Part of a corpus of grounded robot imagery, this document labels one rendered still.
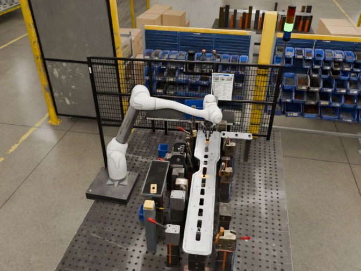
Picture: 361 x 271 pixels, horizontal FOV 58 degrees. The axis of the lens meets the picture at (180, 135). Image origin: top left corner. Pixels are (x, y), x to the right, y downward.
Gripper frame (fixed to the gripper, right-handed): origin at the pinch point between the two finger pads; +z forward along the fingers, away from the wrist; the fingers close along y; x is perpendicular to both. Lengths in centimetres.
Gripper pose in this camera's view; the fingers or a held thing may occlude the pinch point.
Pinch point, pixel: (207, 136)
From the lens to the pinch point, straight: 294.9
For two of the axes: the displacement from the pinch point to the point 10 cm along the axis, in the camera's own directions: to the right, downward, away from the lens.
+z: 0.0, 8.3, 5.6
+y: 9.9, 0.7, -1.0
